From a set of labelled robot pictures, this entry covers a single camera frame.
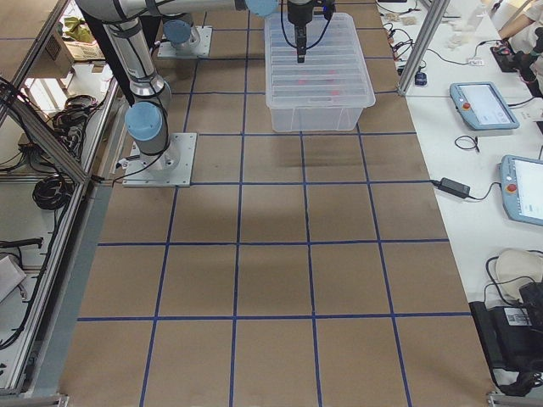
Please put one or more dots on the clear ribbed box lid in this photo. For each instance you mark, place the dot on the clear ribbed box lid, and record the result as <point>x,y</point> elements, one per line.
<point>338,48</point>

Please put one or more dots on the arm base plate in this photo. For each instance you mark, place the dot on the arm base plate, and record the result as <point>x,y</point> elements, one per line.
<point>173,168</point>
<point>200,51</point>

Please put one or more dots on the blue teach pendant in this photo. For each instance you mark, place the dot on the blue teach pendant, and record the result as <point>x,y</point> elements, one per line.
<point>521,188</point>
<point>482,107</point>

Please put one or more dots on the black laptop bag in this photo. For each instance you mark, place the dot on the black laptop bag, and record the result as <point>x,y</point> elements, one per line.
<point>512,347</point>

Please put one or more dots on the clear plastic storage box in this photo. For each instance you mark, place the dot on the clear plastic storage box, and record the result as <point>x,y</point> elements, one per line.
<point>315,119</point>

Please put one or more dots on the far blue teach pendant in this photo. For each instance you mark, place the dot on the far blue teach pendant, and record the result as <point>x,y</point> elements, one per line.
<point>482,107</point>

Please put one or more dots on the aluminium frame post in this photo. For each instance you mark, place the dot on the aluminium frame post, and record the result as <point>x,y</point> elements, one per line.
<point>424,37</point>

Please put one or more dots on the beige cap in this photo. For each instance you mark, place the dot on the beige cap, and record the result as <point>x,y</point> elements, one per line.
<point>516,268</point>

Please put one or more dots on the cardboard box on shelf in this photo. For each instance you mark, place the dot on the cardboard box on shelf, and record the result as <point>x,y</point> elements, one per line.
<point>60,47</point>

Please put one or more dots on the near blue teach pendant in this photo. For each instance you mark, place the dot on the near blue teach pendant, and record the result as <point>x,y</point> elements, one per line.
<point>521,188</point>

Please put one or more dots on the black power adapter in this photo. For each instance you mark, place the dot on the black power adapter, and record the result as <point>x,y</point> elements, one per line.
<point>451,187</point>

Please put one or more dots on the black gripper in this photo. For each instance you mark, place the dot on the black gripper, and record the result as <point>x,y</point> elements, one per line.
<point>298,13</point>

